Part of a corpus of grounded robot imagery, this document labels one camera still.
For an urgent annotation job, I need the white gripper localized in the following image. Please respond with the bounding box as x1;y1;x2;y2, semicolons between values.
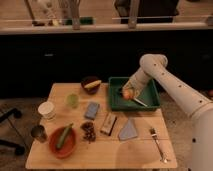
123;68;151;99

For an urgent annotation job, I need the orange apple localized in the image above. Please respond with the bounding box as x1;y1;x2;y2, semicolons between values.
122;90;133;100

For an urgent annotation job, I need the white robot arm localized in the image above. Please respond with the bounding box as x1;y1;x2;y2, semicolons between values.
122;54;213;171

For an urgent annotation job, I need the white spoon in tray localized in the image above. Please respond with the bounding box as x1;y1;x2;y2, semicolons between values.
118;87;148;108

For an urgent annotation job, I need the green plastic tray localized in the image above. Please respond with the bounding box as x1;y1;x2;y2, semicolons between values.
108;77;160;111

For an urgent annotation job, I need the blue folded cloth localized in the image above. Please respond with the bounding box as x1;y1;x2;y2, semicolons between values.
118;118;138;141

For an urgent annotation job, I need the yellow banana piece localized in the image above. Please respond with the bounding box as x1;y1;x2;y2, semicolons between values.
84;80;102;89

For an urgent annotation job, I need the metal fork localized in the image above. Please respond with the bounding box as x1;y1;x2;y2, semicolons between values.
149;128;170;164

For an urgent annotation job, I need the dark brown bowl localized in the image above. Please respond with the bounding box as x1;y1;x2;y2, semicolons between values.
81;76;101;95

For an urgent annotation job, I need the blue sponge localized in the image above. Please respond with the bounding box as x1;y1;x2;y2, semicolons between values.
85;102;100;120

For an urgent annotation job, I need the dark grape bunch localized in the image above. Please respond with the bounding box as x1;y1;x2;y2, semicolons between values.
81;122;96;142

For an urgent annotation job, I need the green translucent cup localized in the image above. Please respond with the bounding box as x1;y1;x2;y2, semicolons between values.
67;94;79;108

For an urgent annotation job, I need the wooden table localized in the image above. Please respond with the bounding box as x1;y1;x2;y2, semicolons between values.
25;83;177;169

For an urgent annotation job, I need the green cucumber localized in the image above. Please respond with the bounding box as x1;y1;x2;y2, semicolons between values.
56;123;73;149

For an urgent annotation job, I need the orange bowl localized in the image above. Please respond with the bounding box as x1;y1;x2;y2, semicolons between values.
49;127;76;159

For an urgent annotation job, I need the white paper cup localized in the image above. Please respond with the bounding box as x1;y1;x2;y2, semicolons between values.
38;101;55;120

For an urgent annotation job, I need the metal cup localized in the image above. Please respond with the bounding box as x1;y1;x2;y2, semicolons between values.
31;125;47;143

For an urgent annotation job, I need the black office chair base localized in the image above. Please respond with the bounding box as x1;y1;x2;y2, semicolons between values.
0;107;26;156

